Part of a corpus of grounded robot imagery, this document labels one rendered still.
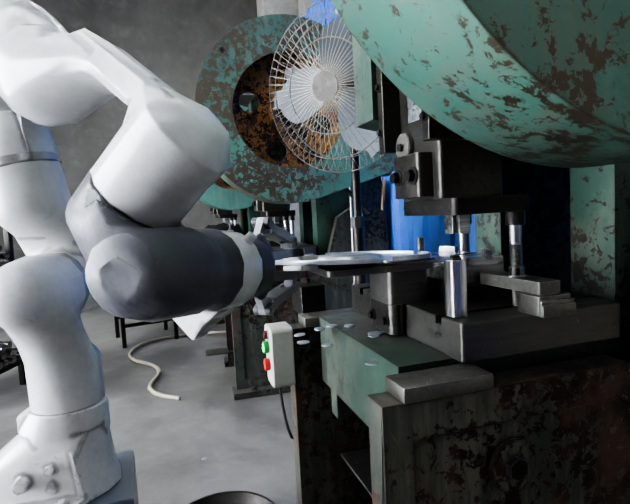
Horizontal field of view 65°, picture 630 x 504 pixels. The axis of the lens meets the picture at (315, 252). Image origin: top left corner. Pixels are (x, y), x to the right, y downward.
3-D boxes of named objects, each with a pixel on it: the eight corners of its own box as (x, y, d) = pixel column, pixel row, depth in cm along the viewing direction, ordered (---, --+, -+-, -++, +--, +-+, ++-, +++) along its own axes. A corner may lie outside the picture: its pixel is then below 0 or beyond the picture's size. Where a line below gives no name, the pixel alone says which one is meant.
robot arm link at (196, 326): (242, 228, 51) (266, 229, 56) (144, 231, 55) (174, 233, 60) (245, 349, 51) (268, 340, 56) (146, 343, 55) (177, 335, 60)
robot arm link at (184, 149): (-31, 83, 57) (66, 279, 44) (53, -55, 52) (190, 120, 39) (57, 117, 67) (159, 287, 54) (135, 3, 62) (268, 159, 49)
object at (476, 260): (461, 284, 89) (460, 258, 88) (420, 275, 103) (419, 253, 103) (503, 279, 91) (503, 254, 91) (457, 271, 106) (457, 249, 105)
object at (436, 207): (455, 229, 85) (454, 197, 84) (401, 227, 104) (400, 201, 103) (532, 224, 89) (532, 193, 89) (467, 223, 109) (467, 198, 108)
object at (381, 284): (332, 347, 83) (327, 268, 82) (308, 330, 96) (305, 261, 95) (461, 329, 90) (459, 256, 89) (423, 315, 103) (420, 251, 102)
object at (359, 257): (382, 253, 106) (382, 249, 106) (465, 257, 79) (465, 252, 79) (250, 260, 97) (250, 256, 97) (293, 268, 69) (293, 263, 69)
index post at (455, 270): (454, 318, 75) (452, 256, 75) (443, 315, 78) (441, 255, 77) (470, 316, 76) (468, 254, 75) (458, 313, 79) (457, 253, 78)
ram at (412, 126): (419, 199, 85) (413, 23, 83) (383, 202, 100) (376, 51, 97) (504, 195, 90) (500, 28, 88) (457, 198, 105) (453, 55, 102)
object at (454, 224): (455, 234, 94) (455, 214, 93) (442, 233, 98) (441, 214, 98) (470, 233, 95) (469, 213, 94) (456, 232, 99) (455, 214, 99)
